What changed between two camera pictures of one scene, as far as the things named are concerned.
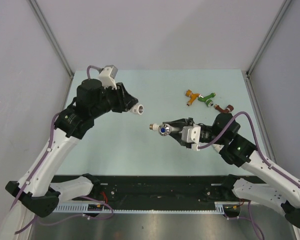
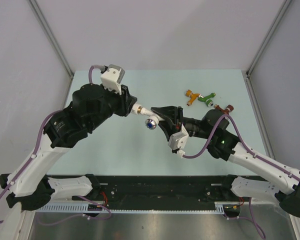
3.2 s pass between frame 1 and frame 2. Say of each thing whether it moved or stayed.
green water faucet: stayed
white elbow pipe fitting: stayed
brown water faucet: stayed
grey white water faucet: moved
